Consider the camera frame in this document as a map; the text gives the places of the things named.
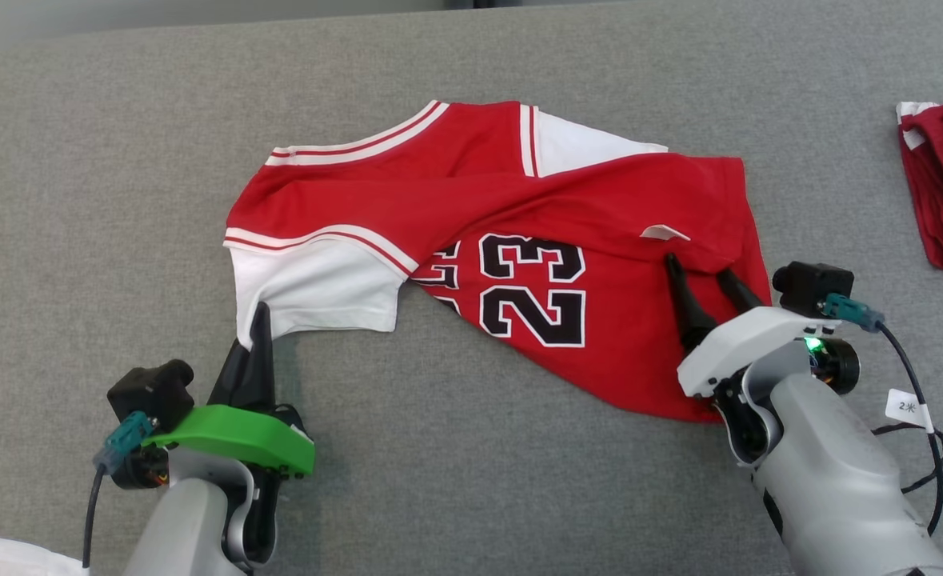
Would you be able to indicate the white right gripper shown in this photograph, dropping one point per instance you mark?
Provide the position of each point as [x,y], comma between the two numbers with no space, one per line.
[743,344]

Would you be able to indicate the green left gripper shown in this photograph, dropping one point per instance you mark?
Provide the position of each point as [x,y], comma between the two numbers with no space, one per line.
[239,436]

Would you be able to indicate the red number 23 jersey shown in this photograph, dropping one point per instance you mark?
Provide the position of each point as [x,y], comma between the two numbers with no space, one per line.
[519,208]

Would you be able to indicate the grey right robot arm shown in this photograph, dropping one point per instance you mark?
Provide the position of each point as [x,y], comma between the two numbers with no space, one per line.
[831,480]

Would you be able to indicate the white cloth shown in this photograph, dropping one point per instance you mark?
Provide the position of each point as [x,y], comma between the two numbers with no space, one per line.
[19,560]

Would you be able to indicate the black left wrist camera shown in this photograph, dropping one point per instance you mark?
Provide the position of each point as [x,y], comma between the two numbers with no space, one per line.
[151,392]

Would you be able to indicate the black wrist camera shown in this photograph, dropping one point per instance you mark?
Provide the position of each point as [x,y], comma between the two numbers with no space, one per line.
[811,288]
[151,392]

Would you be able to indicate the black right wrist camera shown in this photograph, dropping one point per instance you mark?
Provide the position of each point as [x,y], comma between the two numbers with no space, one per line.
[811,288]

